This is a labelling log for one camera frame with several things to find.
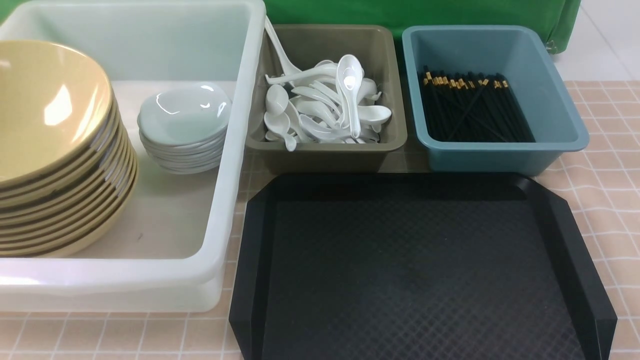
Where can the stack of yellow bowls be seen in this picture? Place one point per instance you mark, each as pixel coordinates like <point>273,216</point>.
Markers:
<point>60,194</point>

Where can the stack of white dishes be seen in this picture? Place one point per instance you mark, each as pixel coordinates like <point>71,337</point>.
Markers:
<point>193,158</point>

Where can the white ceramic soup spoon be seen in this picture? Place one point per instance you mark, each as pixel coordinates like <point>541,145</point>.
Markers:
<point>349,76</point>

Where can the pile of white spoons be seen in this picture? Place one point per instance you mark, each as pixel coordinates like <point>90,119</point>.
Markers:
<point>305,106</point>

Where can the white square sauce dish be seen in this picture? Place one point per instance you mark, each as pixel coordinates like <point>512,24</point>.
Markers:
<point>185,115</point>

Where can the pile of black chopsticks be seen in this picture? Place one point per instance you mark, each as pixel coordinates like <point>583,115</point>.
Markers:
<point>472,107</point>

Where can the black serving tray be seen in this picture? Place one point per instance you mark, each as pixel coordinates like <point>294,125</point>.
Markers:
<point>416,266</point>

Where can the white plastic tub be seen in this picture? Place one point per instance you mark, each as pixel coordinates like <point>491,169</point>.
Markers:
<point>166,251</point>

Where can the blue plastic chopstick bin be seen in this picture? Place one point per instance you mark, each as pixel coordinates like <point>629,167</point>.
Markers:
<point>517,53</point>

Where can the green cloth backdrop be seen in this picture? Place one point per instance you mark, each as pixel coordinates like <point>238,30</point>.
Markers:
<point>552,20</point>

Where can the checkered beige tablecloth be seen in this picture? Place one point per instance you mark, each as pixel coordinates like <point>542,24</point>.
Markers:
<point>601,185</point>

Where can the olive plastic spoon bin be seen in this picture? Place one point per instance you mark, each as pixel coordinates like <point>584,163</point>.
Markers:
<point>306,45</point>

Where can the yellow noodle bowl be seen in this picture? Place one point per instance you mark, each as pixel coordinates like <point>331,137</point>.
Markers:
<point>53,101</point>

